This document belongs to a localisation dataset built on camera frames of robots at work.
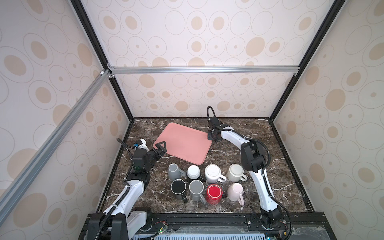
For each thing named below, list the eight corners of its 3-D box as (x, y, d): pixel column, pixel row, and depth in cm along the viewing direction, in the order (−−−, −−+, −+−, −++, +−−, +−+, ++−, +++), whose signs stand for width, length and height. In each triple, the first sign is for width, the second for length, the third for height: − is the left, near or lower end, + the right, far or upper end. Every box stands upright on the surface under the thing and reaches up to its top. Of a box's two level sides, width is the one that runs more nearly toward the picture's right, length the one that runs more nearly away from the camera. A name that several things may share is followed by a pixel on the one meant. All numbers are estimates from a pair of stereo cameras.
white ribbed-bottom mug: (204, 183, 88) (205, 178, 82) (204, 170, 94) (205, 163, 87) (223, 183, 88) (226, 178, 82) (222, 170, 94) (224, 163, 87)
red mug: (206, 204, 81) (207, 200, 74) (205, 189, 86) (206, 184, 80) (221, 204, 81) (223, 200, 74) (219, 189, 86) (221, 184, 80)
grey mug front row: (189, 204, 81) (188, 198, 72) (189, 187, 87) (189, 179, 78) (204, 204, 81) (205, 198, 72) (204, 187, 87) (205, 179, 78)
